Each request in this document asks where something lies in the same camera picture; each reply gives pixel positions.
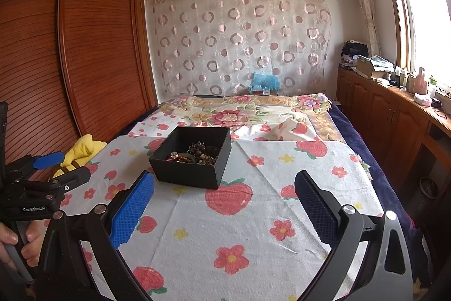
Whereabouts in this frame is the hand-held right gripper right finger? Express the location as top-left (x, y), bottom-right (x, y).
top-left (294, 170), bottom-right (413, 301)

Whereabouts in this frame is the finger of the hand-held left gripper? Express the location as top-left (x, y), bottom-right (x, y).
top-left (10, 168), bottom-right (91, 213)
top-left (4, 151), bottom-right (66, 182)

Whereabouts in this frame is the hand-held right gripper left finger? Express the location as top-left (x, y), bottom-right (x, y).
top-left (37, 170), bottom-right (156, 301)

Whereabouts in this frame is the black jewelry box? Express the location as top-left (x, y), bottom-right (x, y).
top-left (149, 126), bottom-right (232, 190)

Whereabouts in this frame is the dark wooden bead bracelet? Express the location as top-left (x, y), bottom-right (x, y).
top-left (197, 145), bottom-right (221, 166)

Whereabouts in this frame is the person's left hand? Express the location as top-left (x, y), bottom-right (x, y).
top-left (0, 219), bottom-right (43, 268)

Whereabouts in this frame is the yellow plush toy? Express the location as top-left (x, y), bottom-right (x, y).
top-left (52, 134), bottom-right (107, 178)

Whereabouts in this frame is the strawberry print bed sheet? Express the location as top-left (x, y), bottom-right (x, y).
top-left (58, 111), bottom-right (384, 301)

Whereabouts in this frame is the dark blue bed sheet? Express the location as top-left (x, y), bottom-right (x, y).
top-left (326, 104), bottom-right (428, 287)

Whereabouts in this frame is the wooden slatted wardrobe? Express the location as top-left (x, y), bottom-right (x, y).
top-left (0, 0), bottom-right (158, 182)

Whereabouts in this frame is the dark bowl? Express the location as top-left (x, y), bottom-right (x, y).
top-left (419, 177), bottom-right (439, 197)

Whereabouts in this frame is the wooden cabinet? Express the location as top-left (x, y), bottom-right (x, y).
top-left (336, 65), bottom-right (451, 203)

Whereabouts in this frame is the floral blanket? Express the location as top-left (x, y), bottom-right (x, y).
top-left (155, 94), bottom-right (348, 143)

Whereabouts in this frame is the blue fluffy cloth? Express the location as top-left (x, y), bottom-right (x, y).
top-left (247, 71), bottom-right (281, 92)

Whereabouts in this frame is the row of small bottles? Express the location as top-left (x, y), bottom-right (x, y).
top-left (395, 66), bottom-right (416, 90)

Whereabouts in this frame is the pile of dark clothes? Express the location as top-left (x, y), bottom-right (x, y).
top-left (340, 40), bottom-right (369, 67)

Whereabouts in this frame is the pink bottle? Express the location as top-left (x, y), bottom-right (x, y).
top-left (415, 67), bottom-right (428, 93)

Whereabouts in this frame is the circle pattern curtain cloth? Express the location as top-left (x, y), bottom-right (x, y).
top-left (146, 0), bottom-right (333, 98)

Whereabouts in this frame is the window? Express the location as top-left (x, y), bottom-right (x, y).
top-left (375, 0), bottom-right (451, 86)

